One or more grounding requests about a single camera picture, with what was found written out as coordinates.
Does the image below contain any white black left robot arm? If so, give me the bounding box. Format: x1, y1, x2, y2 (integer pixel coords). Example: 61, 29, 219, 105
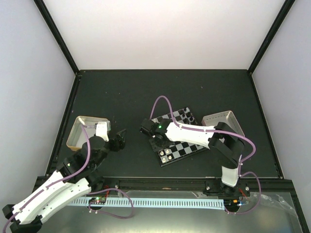
2, 130, 126, 233

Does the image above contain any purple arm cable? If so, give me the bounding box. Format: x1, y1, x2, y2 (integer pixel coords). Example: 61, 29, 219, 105
2, 124, 135, 233
150, 95, 262, 215

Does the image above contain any black chess pieces group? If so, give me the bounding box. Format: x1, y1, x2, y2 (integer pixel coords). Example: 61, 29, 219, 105
178, 107, 196, 125

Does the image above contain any left controller circuit board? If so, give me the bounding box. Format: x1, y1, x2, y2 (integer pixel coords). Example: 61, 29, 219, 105
89, 197, 106, 205

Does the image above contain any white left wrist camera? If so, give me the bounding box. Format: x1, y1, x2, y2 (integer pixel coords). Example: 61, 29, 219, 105
95, 120, 111, 142

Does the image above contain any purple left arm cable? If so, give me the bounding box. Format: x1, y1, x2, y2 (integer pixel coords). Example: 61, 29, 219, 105
2, 124, 135, 233

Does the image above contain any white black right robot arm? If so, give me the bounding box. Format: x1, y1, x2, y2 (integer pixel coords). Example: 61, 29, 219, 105
139, 118, 244, 196

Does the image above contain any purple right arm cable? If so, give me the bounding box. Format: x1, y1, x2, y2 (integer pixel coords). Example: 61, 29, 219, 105
150, 95, 262, 215

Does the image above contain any controller circuit board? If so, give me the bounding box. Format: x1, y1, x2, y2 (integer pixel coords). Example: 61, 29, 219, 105
224, 199, 249, 207
89, 197, 106, 205

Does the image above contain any black grey chess board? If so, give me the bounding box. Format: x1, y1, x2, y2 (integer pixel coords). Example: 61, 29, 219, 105
149, 110, 207, 167

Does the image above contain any gold rimmed metal tin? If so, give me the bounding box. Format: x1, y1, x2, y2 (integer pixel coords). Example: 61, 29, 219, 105
66, 116, 108, 151

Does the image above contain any white slotted cable duct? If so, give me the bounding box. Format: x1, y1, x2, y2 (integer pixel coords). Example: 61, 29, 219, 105
68, 197, 225, 210

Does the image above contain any right controller circuit board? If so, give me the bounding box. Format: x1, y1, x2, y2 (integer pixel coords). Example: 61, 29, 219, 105
224, 199, 249, 207

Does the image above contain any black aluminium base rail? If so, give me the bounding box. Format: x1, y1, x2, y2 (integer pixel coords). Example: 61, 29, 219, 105
95, 177, 295, 197

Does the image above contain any pink metal tray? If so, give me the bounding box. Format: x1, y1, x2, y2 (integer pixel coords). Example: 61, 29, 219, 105
201, 111, 245, 136

